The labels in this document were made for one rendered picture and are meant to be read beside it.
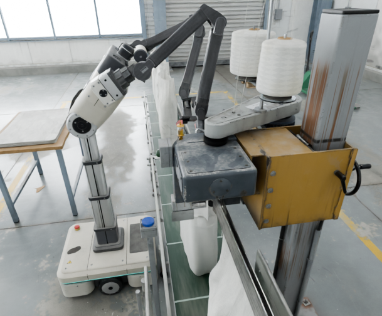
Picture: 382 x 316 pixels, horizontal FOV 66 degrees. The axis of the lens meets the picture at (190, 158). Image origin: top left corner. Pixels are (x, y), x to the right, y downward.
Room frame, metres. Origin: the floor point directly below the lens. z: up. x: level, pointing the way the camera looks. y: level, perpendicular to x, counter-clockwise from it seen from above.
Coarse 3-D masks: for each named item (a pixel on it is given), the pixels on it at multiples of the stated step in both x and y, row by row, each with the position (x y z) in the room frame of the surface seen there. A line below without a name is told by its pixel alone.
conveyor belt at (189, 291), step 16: (160, 176) 2.23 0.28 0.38; (160, 192) 1.98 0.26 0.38; (176, 224) 1.60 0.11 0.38; (176, 240) 1.44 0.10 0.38; (176, 256) 1.30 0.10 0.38; (176, 272) 1.19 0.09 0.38; (192, 272) 1.18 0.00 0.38; (176, 288) 1.08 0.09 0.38; (192, 288) 1.07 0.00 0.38; (208, 288) 1.07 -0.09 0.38; (176, 304) 0.98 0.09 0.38; (192, 304) 0.98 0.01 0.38
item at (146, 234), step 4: (140, 220) 1.12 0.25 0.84; (140, 224) 1.09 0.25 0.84; (156, 224) 1.08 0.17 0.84; (140, 228) 1.06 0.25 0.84; (144, 228) 1.06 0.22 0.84; (148, 228) 1.06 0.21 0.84; (152, 228) 1.06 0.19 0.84; (156, 228) 1.07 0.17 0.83; (144, 232) 1.06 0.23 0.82; (148, 232) 1.06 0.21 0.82; (152, 232) 1.06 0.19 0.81; (156, 232) 1.07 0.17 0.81; (144, 236) 1.06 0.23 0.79; (148, 236) 1.06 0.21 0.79; (152, 236) 1.06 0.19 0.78
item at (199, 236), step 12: (204, 216) 1.14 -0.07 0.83; (216, 216) 1.19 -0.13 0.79; (192, 228) 1.16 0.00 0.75; (204, 228) 1.14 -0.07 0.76; (216, 228) 1.17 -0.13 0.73; (192, 240) 1.15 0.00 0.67; (204, 240) 1.14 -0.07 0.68; (216, 240) 1.16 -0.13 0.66; (192, 252) 1.15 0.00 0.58; (204, 252) 1.14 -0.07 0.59; (216, 252) 1.16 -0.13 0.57; (192, 264) 1.16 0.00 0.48; (204, 264) 1.14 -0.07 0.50; (216, 264) 1.17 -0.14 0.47
